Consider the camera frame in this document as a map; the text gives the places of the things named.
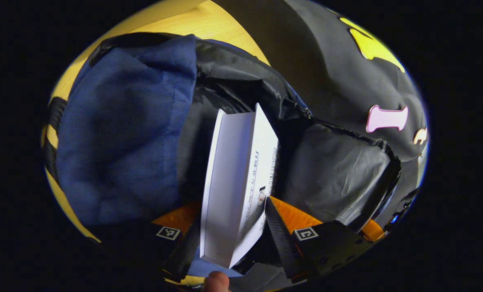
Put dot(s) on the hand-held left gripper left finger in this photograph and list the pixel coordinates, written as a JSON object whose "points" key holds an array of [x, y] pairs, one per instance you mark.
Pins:
{"points": [[184, 255]]}

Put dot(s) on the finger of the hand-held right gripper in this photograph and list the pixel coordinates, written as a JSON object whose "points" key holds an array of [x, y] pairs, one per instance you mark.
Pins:
{"points": [[373, 231]]}

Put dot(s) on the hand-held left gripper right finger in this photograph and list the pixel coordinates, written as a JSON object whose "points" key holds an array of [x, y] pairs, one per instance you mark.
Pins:
{"points": [[282, 243]]}

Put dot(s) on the white book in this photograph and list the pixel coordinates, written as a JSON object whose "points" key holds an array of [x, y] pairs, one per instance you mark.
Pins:
{"points": [[225, 182]]}

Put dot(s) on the blue schoolbag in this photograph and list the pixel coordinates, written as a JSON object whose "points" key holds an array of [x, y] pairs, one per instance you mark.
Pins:
{"points": [[123, 129]]}

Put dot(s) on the black backdrop cloth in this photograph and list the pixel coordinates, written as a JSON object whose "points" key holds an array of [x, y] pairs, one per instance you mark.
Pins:
{"points": [[326, 61]]}

